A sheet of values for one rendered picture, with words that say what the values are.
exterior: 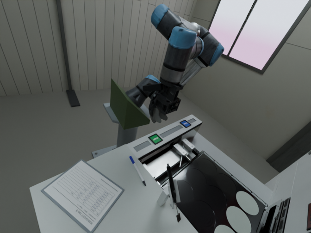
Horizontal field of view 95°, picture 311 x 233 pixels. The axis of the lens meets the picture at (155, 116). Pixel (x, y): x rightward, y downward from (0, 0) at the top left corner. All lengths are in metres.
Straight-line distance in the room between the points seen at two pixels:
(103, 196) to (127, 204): 0.08
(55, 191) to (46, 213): 0.06
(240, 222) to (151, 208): 0.38
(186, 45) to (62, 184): 0.58
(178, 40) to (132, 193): 0.51
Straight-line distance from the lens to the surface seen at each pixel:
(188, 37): 0.45
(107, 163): 0.63
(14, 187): 1.85
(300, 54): 2.65
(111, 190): 0.57
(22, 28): 2.65
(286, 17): 2.75
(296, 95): 2.64
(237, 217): 0.79
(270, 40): 2.74
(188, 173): 0.77
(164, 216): 0.57
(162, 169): 0.75
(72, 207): 0.56
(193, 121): 0.99
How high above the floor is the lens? 1.49
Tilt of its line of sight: 36 degrees down
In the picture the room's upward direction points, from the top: 16 degrees clockwise
